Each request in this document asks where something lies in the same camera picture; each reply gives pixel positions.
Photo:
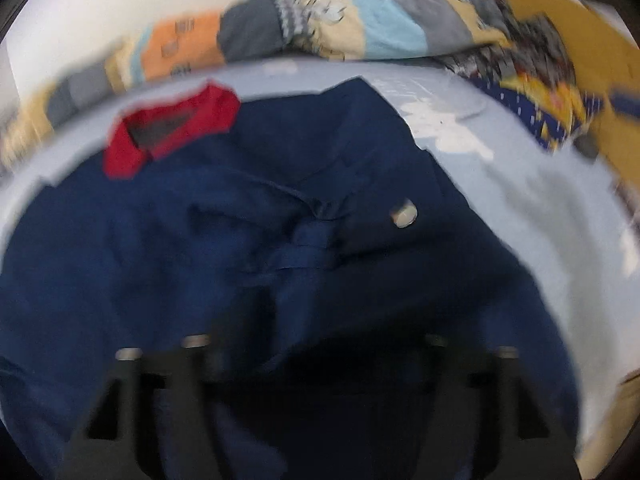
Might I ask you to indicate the rolled patchwork blanket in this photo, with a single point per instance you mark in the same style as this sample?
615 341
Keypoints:
385 30

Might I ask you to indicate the navy and yellow star-printed cloth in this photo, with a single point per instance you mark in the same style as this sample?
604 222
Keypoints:
545 110

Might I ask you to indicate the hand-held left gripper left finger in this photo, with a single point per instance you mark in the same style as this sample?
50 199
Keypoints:
186 385

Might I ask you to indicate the grey and red patterned cloth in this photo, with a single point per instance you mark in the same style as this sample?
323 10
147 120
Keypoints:
540 45

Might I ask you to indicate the navy jacket with red collar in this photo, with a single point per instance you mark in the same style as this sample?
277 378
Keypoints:
300 160

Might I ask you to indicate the wooden headboard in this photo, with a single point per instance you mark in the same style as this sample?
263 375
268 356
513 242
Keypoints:
600 50

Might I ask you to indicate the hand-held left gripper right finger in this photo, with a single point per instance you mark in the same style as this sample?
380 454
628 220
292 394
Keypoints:
450 385

